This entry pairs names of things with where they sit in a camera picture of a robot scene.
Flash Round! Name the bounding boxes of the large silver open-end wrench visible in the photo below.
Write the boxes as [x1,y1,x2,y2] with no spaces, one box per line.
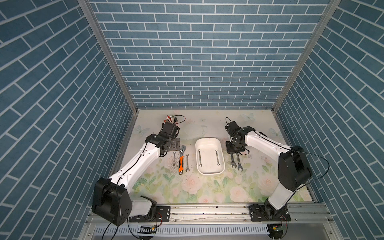
[236,153,244,172]

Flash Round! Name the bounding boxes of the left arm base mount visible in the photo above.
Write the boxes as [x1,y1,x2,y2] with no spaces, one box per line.
[129,206,171,224]

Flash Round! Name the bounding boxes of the orange handled adjustable wrench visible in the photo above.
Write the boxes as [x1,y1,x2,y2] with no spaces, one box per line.
[178,145,186,175]

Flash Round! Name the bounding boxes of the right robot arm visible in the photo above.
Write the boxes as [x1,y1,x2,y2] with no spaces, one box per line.
[225,121,312,215]

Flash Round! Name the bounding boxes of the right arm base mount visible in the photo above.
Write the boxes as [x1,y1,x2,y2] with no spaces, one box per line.
[249,204,291,222]

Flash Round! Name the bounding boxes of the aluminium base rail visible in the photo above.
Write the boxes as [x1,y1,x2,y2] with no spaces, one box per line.
[80,202,334,226]

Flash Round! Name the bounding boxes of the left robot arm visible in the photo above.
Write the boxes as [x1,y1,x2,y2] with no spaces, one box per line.
[92,122,180,226]

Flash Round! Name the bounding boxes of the white storage box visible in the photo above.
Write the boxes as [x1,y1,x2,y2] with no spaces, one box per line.
[195,138,226,176]

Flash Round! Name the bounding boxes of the pens in cup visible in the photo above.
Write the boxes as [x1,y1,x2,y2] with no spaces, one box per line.
[164,116,178,124]

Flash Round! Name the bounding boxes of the small silver wrench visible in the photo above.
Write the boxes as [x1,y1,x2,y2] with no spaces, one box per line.
[186,154,190,173]

